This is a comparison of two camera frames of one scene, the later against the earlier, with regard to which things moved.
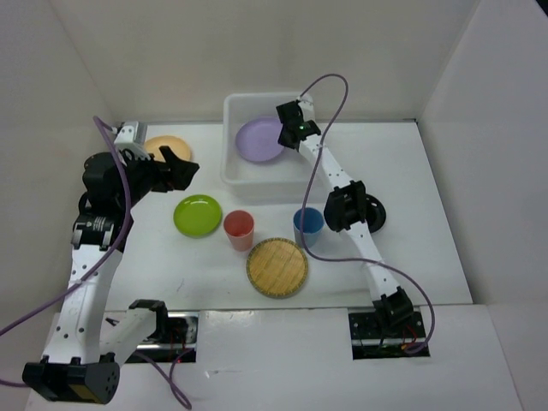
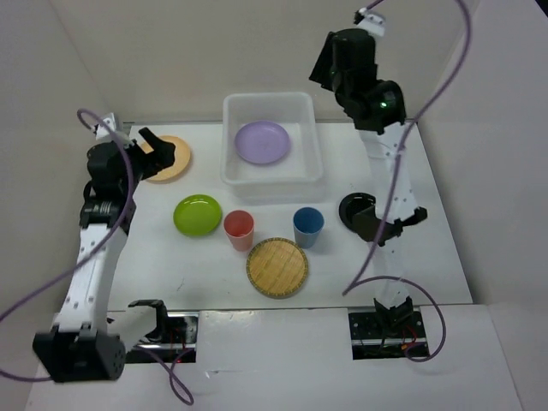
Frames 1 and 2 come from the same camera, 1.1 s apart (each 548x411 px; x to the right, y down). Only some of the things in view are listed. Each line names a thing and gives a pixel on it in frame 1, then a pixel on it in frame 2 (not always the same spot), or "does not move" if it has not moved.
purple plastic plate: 258,139 does not move
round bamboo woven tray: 276,267 does not move
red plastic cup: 239,226 does not move
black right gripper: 282,139 -> 318,73
